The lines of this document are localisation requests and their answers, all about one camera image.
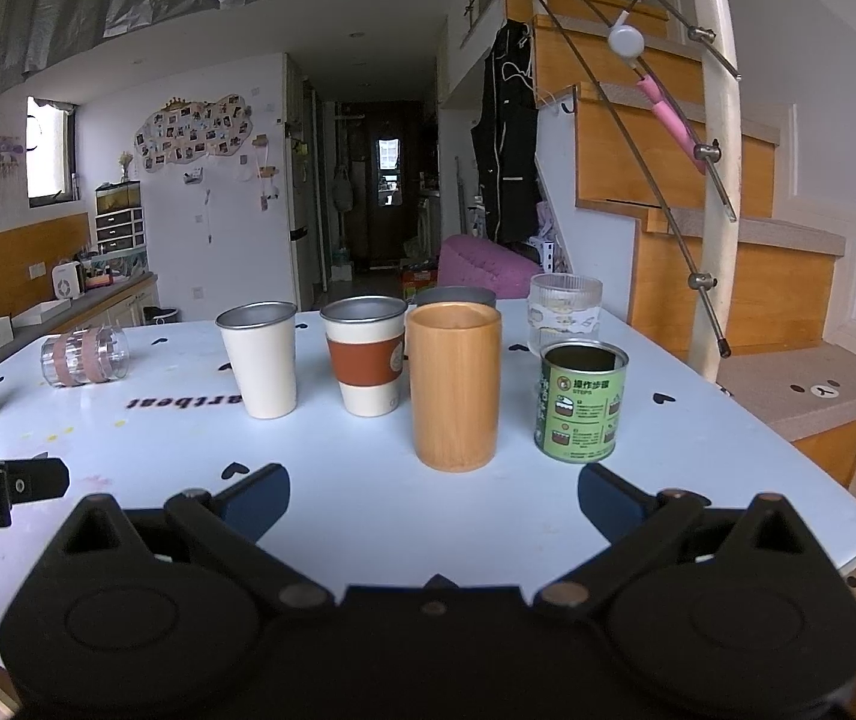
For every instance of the clear ribbed glass cup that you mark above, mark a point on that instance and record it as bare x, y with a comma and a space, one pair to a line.
566, 307

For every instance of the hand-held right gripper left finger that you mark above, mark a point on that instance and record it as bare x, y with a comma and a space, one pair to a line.
257, 499

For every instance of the fish tank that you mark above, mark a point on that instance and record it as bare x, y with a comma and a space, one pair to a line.
119, 199

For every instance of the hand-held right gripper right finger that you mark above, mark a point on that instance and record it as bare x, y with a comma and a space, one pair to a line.
608, 502

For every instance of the bamboo wooden cup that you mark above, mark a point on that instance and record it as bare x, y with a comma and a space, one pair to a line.
456, 390

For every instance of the kitchen counter cabinet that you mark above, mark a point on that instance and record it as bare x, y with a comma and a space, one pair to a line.
120, 300

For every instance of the dark wooden door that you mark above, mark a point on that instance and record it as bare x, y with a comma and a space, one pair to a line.
394, 187

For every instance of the black hanging garment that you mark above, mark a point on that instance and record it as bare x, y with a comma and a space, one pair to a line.
503, 142

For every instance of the white refrigerator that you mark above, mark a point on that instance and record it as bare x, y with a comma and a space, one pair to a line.
300, 210

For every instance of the pink foam tube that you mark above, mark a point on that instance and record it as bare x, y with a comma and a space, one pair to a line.
668, 116

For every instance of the white railing post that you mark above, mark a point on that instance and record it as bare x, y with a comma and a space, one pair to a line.
720, 202

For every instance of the pink beanbag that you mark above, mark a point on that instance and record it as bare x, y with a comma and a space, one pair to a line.
484, 266

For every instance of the white metal cup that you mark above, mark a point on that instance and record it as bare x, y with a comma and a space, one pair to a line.
263, 367

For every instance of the grey metal cup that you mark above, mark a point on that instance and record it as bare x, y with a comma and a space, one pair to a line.
458, 295

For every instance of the green tin can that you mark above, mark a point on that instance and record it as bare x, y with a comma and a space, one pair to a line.
581, 412

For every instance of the clear glass cup pink bands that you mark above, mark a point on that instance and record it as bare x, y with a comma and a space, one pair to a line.
86, 358

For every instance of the white cup brown sleeve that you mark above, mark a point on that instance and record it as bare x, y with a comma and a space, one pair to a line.
364, 367

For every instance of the small drawer unit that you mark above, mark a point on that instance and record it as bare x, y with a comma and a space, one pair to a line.
120, 232

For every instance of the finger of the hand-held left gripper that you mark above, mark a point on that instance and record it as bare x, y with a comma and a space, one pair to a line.
38, 478

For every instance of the cloud photo collage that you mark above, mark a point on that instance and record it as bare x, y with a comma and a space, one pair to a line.
191, 131

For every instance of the window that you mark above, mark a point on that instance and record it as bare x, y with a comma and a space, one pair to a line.
49, 157

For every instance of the small white appliance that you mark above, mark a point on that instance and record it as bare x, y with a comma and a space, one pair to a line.
68, 280

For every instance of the white round disc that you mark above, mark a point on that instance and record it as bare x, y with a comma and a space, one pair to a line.
626, 40

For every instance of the wooden staircase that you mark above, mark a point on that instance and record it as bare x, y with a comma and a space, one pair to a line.
697, 270

